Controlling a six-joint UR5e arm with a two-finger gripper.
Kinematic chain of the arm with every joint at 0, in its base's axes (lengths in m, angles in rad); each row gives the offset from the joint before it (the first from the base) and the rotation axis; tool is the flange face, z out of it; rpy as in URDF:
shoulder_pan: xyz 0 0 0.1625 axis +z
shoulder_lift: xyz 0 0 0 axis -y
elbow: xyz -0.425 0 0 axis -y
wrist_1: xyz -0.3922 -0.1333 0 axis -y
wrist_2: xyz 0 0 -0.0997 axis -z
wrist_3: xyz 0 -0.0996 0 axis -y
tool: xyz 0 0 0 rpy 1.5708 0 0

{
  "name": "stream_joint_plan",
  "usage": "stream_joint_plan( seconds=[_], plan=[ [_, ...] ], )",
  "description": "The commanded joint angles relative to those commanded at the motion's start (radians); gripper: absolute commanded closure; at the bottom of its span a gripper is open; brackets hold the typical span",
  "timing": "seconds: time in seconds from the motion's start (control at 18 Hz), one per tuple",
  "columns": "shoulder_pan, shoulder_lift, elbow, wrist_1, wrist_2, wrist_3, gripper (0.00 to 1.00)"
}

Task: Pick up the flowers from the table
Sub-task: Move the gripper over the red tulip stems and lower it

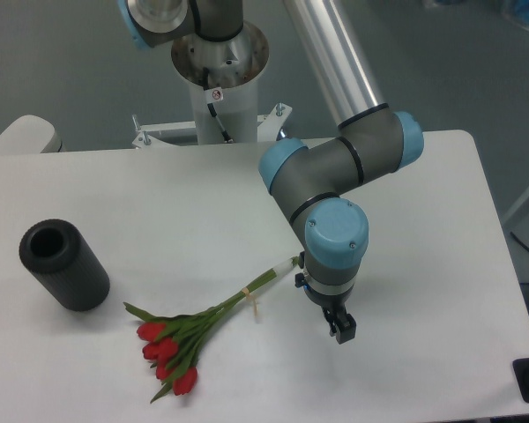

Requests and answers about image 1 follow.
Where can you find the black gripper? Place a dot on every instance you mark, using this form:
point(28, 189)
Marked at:
point(332, 300)

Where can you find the red tulip bouquet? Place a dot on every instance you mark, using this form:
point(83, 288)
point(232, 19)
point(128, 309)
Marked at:
point(173, 343)

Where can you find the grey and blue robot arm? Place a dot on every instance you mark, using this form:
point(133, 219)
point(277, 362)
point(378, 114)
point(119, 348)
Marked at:
point(309, 184)

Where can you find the black ribbed cylindrical vase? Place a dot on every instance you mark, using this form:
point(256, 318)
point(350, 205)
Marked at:
point(58, 256)

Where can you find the white chair armrest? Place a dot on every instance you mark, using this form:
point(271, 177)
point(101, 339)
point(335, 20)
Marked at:
point(30, 134)

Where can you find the blue plastic bag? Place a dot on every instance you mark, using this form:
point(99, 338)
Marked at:
point(515, 12)

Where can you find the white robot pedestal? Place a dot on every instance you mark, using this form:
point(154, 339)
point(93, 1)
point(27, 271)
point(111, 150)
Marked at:
point(222, 79)

